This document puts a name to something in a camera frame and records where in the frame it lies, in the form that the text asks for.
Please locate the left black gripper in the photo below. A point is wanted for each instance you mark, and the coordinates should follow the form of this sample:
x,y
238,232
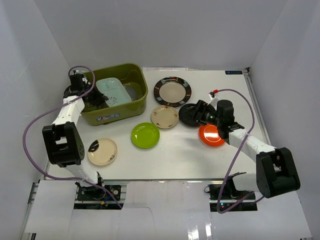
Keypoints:
x,y
94,97

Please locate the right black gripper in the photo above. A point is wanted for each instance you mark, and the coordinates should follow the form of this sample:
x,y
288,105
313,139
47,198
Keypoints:
x,y
202,107

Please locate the light blue rectangular dish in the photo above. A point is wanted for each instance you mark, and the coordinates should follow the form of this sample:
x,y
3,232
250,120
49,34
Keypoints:
x,y
114,91

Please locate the grey deer pattern plate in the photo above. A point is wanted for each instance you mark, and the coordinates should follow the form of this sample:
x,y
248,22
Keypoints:
x,y
131,92

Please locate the dark-rimmed beige plate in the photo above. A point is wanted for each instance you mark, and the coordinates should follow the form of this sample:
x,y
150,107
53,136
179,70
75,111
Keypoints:
x,y
172,91

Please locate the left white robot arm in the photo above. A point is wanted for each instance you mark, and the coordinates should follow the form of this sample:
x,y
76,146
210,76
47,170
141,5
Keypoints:
x,y
62,140

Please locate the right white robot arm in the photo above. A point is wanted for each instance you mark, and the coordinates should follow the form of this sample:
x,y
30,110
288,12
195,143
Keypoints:
x,y
275,169

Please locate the olive green plastic bin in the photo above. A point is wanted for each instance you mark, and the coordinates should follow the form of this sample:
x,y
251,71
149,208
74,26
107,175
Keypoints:
x,y
129,74

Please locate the black glossy plate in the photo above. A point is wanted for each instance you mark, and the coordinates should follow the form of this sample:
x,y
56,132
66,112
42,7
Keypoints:
x,y
186,113

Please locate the orange glossy plate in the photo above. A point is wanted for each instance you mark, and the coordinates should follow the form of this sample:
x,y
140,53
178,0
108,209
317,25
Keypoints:
x,y
209,135

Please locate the small beige patterned plate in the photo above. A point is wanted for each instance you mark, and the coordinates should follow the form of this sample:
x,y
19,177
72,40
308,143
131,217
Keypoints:
x,y
164,117

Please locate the cream plate with black mark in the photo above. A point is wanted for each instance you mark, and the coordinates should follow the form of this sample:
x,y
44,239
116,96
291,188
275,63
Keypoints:
x,y
102,151

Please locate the lime green plate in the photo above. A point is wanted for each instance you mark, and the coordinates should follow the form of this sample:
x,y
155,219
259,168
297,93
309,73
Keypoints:
x,y
145,135

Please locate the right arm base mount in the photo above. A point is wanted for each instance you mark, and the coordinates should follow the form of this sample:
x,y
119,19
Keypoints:
x,y
228,198

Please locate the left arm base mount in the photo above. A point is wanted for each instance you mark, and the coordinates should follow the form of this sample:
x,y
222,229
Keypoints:
x,y
97,199

